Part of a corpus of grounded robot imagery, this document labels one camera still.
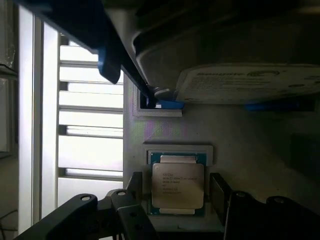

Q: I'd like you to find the hard disk with white label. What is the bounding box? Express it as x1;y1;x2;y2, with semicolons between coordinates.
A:
131;13;320;105

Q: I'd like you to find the CPU with silver heat spreader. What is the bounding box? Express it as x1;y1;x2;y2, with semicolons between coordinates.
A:
147;149;208;216

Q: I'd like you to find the dark blue plastic bracket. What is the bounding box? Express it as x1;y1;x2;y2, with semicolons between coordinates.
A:
12;0;122;85

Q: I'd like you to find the blue plastic disk support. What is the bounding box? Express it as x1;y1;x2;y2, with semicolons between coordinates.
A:
244;101;301;113
158;99;185;110

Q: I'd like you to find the black disk wire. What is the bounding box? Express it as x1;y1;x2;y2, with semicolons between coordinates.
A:
104;9;157;110

